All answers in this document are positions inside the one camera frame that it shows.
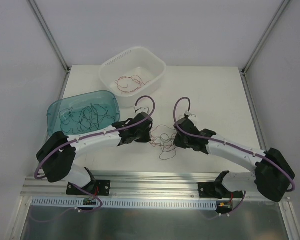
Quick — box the right aluminium frame post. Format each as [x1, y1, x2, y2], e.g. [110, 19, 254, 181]
[242, 0, 292, 76]

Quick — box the aluminium frame post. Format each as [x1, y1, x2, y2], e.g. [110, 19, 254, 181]
[26, 0, 70, 73]
[242, 0, 292, 76]

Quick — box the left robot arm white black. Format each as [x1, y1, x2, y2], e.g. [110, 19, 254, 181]
[36, 112, 153, 195]

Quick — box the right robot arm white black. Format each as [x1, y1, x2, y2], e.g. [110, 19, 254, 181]
[174, 117, 296, 203]

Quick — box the red thin wire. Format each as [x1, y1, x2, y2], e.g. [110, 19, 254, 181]
[114, 74, 152, 95]

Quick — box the left aluminium frame post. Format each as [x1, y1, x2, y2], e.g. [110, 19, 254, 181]
[26, 0, 70, 73]

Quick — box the white plastic basket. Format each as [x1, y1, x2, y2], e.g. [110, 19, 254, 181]
[98, 46, 167, 108]

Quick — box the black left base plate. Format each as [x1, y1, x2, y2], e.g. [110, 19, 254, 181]
[66, 179, 111, 196]

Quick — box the long dark thin wire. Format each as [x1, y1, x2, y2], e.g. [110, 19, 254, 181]
[76, 106, 111, 133]

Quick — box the thin wire bundle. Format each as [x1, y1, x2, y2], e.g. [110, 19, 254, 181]
[149, 124, 178, 161]

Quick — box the aluminium mounting rail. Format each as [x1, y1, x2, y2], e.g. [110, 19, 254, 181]
[19, 172, 291, 202]

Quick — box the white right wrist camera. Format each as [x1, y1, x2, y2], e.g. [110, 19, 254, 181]
[179, 111, 197, 120]

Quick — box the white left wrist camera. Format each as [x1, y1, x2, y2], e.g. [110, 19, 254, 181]
[133, 106, 150, 114]

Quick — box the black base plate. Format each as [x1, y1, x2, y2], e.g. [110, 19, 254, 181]
[197, 182, 244, 199]
[66, 179, 111, 196]

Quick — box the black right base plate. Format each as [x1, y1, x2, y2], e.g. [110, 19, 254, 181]
[197, 182, 244, 199]

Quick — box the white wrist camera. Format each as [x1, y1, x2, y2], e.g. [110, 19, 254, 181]
[179, 111, 197, 120]
[133, 106, 150, 114]

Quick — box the teal translucent plastic bin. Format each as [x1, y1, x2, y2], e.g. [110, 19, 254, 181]
[46, 90, 120, 136]

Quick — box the white slotted cable duct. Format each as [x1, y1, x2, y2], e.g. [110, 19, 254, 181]
[31, 196, 217, 211]

